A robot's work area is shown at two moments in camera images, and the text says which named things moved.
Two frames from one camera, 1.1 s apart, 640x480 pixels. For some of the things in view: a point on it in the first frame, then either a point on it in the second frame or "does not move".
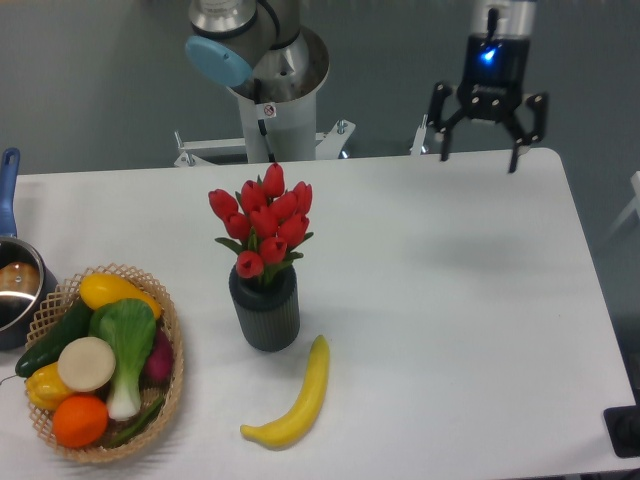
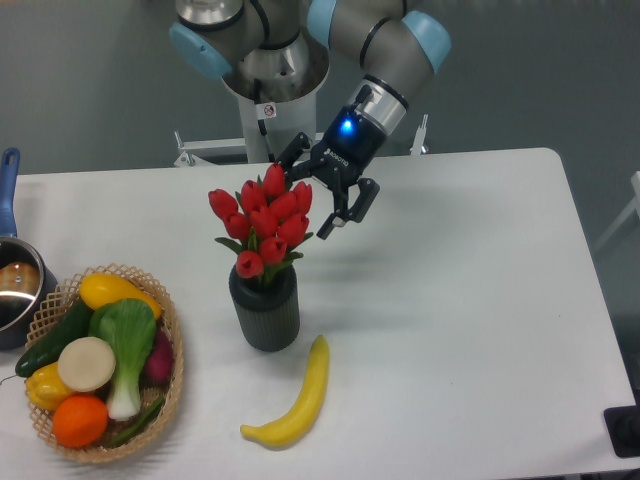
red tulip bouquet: [266, 224] does not move
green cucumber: [75, 324] does not move
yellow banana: [294, 421] does not move
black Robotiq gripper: [497, 69] -> [349, 143]
